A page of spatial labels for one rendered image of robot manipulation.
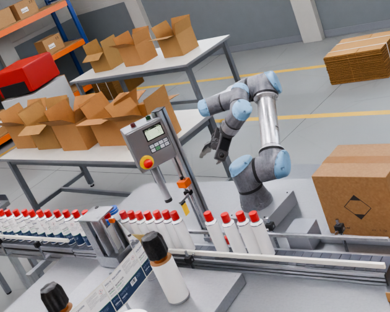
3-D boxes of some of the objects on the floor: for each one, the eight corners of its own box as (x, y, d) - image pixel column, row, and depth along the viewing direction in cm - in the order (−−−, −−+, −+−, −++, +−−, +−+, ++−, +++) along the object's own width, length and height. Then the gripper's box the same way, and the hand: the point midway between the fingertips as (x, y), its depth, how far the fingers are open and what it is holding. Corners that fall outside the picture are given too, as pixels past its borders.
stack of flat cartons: (330, 85, 623) (322, 58, 611) (348, 65, 658) (341, 39, 646) (389, 77, 581) (381, 48, 569) (405, 56, 615) (398, 28, 604)
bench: (94, 134, 794) (69, 82, 765) (134, 106, 842) (111, 57, 814) (212, 129, 638) (186, 64, 610) (252, 96, 687) (229, 34, 658)
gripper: (244, 126, 244) (223, 155, 260) (215, 114, 242) (196, 144, 257) (242, 141, 239) (221, 169, 254) (212, 129, 236) (193, 158, 252)
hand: (208, 160), depth 253 cm, fingers open, 7 cm apart
